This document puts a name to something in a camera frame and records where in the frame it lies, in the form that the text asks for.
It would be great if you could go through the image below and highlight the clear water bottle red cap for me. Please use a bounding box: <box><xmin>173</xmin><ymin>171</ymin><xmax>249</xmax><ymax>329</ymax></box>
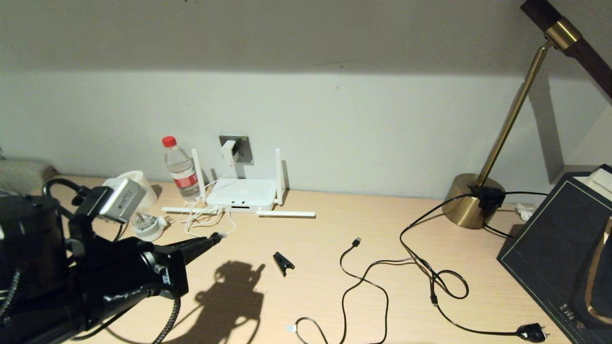
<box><xmin>162</xmin><ymin>136</ymin><xmax>201</xmax><ymax>202</ymax></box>

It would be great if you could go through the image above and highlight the black USB cable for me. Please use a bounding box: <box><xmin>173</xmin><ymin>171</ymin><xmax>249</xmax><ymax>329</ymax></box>
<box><xmin>287</xmin><ymin>236</ymin><xmax>438</xmax><ymax>344</ymax></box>

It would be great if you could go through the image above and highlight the grey cushion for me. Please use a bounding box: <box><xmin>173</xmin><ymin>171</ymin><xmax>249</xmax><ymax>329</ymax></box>
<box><xmin>0</xmin><ymin>159</ymin><xmax>58</xmax><ymax>195</ymax></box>

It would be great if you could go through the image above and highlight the white router with antennas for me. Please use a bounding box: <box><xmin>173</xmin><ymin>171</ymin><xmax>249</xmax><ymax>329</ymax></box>
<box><xmin>162</xmin><ymin>148</ymin><xmax>316</xmax><ymax>218</ymax></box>

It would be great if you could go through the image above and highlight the small white round device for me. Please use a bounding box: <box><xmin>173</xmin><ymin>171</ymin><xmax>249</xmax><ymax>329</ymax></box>
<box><xmin>131</xmin><ymin>213</ymin><xmax>169</xmax><ymax>242</ymax></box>

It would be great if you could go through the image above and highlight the black left camera cable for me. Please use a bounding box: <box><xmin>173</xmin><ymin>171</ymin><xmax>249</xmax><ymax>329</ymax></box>
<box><xmin>42</xmin><ymin>178</ymin><xmax>92</xmax><ymax>206</ymax></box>

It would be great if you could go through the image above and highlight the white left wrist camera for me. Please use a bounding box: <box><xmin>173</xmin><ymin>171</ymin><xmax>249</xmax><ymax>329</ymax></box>
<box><xmin>98</xmin><ymin>178</ymin><xmax>148</xmax><ymax>224</ymax></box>

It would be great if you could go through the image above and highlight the white paper roll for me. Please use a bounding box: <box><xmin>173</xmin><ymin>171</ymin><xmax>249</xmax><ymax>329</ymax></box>
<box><xmin>103</xmin><ymin>171</ymin><xmax>158</xmax><ymax>213</ymax></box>

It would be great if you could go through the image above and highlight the black lamp power cord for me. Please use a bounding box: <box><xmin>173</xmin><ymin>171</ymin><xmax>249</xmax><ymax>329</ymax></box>
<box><xmin>401</xmin><ymin>185</ymin><xmax>550</xmax><ymax>344</ymax></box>

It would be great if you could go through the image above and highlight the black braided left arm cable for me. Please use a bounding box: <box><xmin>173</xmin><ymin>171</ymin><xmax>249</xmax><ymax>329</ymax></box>
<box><xmin>152</xmin><ymin>292</ymin><xmax>182</xmax><ymax>344</ymax></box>

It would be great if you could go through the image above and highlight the grey wall socket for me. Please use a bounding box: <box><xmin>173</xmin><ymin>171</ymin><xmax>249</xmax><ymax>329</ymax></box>
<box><xmin>219</xmin><ymin>135</ymin><xmax>253</xmax><ymax>164</ymax></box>

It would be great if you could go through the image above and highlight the white box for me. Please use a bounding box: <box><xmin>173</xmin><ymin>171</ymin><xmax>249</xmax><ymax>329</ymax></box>
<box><xmin>576</xmin><ymin>168</ymin><xmax>612</xmax><ymax>200</ymax></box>

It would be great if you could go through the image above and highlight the brass desk lamp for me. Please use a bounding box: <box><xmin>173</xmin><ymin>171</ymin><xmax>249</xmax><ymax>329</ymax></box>
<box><xmin>443</xmin><ymin>0</ymin><xmax>612</xmax><ymax>229</ymax></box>

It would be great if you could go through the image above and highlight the small black clip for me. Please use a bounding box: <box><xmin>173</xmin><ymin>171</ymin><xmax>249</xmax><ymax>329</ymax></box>
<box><xmin>273</xmin><ymin>251</ymin><xmax>295</xmax><ymax>277</ymax></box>

